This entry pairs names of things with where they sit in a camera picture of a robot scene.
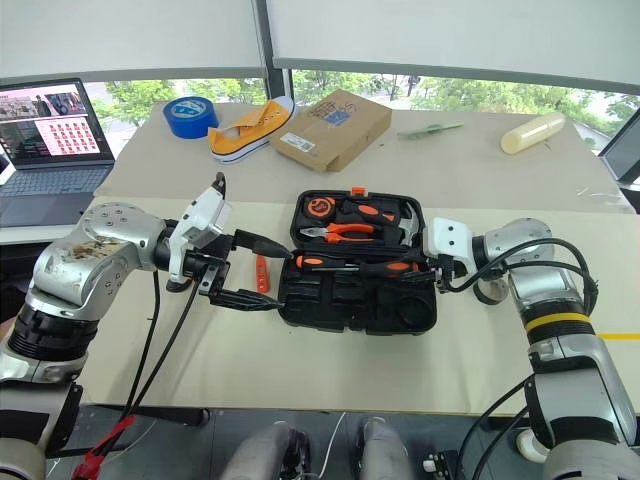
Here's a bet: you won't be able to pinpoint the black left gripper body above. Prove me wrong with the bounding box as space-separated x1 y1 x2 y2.
185 229 240 301

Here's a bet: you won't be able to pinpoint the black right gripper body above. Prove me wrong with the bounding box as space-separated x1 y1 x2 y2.
424 253 459 294

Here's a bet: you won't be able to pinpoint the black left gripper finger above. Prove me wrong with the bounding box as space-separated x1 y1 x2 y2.
234 228 293 258
209 286 286 313

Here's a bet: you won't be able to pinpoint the screwdriver orange black handle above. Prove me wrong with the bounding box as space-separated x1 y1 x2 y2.
293 253 364 274
357 257 436 280

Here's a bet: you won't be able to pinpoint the orange voltage tester pen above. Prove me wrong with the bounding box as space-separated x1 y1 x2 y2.
254 253 271 295

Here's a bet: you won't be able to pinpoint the black plastic tool case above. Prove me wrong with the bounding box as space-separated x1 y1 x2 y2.
276 187 440 337

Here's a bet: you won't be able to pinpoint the orange black tape measure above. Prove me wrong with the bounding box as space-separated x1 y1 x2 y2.
305 196 341 221

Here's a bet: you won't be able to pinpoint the beige table cover sheet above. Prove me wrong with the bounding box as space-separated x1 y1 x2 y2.
94 102 637 216
79 197 640 417

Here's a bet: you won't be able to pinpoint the yellow canvas sneaker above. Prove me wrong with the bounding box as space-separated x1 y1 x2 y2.
207 96 297 165

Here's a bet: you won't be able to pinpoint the green plastic stick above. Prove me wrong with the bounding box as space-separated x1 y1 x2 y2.
397 122 465 140

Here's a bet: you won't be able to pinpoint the brown cardboard box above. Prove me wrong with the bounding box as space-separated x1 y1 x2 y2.
269 88 394 174

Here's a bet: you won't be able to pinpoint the blue tape roll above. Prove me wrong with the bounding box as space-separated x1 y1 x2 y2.
163 95 220 140

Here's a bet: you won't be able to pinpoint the grey rounded leg cover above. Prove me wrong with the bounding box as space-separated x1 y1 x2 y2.
219 422 311 480
354 417 416 480

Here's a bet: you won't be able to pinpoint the cream cylindrical bottle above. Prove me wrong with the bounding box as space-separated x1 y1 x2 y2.
499 110 567 155

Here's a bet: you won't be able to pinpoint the open laptop computer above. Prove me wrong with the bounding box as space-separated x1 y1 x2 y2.
0 77 117 229

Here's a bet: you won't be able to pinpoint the white desk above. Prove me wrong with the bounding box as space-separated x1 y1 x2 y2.
0 219 96 245

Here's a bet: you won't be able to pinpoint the dark window pillar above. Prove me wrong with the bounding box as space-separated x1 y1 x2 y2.
252 0 295 109

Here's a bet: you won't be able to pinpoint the white round fitting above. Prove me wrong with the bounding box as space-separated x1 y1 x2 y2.
516 428 550 464

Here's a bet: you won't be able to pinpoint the black monitor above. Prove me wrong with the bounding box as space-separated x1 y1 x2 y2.
597 107 640 189

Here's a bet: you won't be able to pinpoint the white roller blind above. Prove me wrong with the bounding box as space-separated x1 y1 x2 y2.
0 0 266 82
264 0 640 96

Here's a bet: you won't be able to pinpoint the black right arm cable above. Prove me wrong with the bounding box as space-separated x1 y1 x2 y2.
442 238 601 316

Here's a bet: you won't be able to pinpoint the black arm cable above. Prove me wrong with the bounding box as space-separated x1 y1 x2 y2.
442 238 601 316
123 268 162 417
130 278 207 415

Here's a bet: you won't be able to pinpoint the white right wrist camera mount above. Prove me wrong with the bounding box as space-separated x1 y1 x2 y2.
422 217 476 276

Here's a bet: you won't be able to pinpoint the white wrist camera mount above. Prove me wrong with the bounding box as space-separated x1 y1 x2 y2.
422 217 476 276
168 187 234 285

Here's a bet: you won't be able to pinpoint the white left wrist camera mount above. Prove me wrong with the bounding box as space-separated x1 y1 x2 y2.
168 187 234 285

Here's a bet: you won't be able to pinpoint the claw hammer black orange handle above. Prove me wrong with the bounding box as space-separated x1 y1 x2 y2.
335 196 425 247

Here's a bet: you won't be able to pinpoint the orange handled pliers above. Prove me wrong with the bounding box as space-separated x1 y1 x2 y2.
299 222 386 245

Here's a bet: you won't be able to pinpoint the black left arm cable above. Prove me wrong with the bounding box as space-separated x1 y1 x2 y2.
130 278 207 415
123 268 162 417

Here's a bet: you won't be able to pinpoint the black cable under table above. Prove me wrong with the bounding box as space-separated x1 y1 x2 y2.
455 374 534 480

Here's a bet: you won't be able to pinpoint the thin white cable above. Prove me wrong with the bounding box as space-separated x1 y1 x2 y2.
319 412 349 480

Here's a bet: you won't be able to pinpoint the red strap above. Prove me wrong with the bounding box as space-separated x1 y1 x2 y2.
69 414 137 480

